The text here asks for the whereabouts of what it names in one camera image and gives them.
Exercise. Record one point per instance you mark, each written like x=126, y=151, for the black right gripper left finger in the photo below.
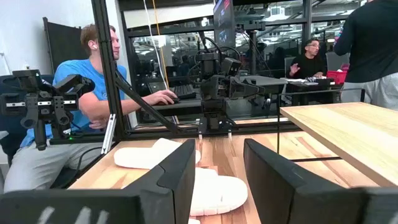
x=180, y=174

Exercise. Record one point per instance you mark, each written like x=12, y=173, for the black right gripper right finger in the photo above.
x=264, y=180

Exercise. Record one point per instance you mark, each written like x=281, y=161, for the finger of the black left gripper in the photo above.
x=244, y=88

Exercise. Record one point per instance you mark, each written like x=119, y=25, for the black keyboard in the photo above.
x=185, y=91

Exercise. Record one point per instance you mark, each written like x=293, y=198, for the black computer mouse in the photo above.
x=175, y=100

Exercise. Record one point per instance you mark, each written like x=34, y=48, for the dark grey desk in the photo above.
x=174, y=107

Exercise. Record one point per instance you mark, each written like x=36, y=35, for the black table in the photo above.
x=311, y=90

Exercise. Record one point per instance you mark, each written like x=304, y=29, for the person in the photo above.
x=71, y=67
x=370, y=40
x=308, y=65

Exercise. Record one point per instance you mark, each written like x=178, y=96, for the black hanging monitor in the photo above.
x=224, y=21

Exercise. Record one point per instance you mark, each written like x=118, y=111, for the red box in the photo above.
x=336, y=77

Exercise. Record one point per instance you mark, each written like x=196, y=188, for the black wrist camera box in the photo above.
x=231, y=67

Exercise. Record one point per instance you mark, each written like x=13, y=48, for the silver metal bracket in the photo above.
x=109, y=137

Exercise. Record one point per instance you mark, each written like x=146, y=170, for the wooden shelf black metal frame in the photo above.
x=342, y=130

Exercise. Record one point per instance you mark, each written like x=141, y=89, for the black aluminium table frame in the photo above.
x=105, y=62

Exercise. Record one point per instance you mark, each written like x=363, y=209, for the black wall panel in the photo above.
x=62, y=43

